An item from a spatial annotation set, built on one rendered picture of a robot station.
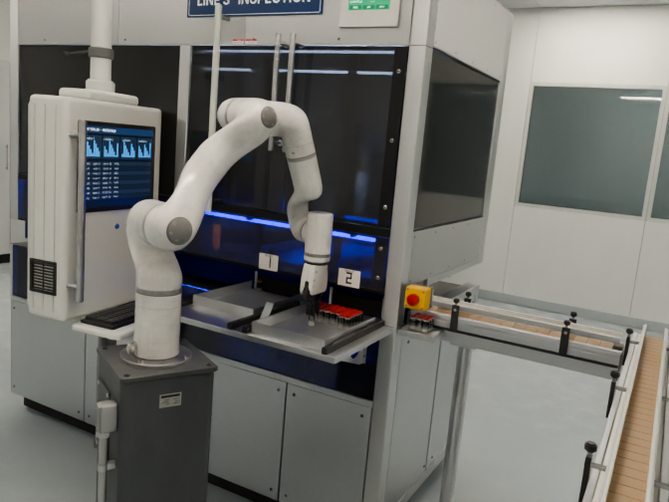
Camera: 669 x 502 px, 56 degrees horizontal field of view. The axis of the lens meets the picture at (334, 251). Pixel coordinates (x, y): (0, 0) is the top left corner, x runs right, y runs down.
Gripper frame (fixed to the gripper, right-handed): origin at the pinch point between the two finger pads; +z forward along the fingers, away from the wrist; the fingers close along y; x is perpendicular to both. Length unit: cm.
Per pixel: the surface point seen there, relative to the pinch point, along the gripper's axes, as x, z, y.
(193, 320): -31.0, 6.2, 21.9
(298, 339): 7.2, 4.3, 19.5
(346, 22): -6, -93, -17
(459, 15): 22, -101, -46
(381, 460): 22, 54, -18
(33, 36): -167, -89, -18
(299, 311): -9.5, 4.4, -7.3
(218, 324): -22.4, 6.1, 19.9
